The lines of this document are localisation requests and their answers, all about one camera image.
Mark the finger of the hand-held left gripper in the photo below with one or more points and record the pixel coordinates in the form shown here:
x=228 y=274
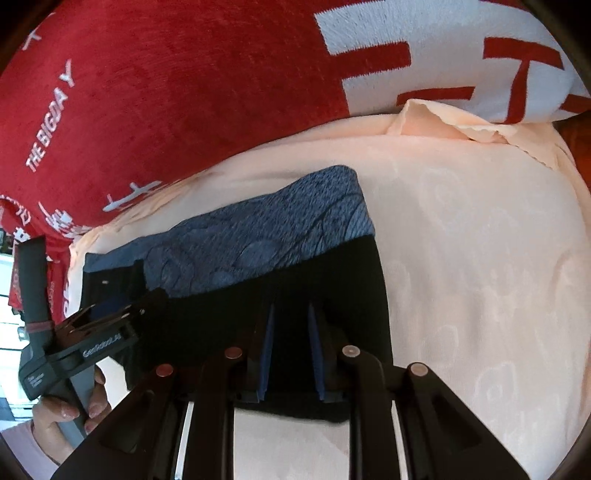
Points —
x=138 y=309

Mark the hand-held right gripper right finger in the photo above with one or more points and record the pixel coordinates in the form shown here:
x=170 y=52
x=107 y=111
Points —
x=317 y=350

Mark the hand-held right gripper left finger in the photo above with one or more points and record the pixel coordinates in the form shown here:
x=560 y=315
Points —
x=265 y=350

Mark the black pants with blue floral trim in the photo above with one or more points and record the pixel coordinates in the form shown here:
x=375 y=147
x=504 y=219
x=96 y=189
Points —
x=323 y=295

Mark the person's left forearm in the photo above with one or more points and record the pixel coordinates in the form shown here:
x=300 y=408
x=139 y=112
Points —
x=23 y=443

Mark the person's left hand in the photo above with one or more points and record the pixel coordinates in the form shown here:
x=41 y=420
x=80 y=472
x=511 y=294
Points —
x=60 y=420

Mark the peach blanket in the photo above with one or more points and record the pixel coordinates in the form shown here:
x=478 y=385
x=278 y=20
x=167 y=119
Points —
x=461 y=286

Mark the red printed blanket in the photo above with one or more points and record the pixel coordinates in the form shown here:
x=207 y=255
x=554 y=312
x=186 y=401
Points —
x=184 y=92

